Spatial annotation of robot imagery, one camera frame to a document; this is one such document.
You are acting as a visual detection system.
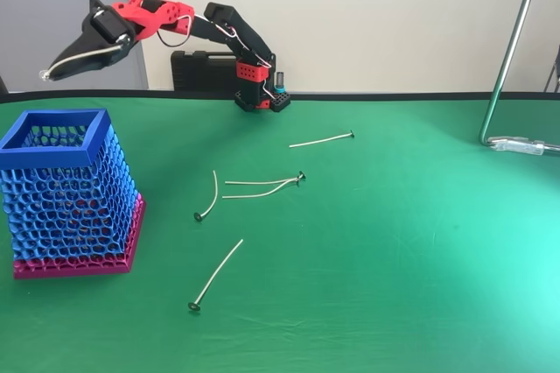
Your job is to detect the green cloth with black rim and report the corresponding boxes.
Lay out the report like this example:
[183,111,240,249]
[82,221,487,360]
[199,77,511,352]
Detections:
[0,90,560,373]

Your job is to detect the black plastic tool case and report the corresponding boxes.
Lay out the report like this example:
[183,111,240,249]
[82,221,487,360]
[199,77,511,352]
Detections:
[170,49,240,95]

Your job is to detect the grey and blue cable plug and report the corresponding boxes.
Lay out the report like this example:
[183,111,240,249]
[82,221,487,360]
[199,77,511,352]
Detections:
[272,69,289,95]

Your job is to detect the chrome metal stand tube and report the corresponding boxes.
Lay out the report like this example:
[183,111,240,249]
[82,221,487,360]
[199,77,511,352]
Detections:
[478,0,560,151]

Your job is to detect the blue and magenta mesh basket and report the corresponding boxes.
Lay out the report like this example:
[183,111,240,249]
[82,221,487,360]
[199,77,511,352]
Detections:
[0,109,148,281]

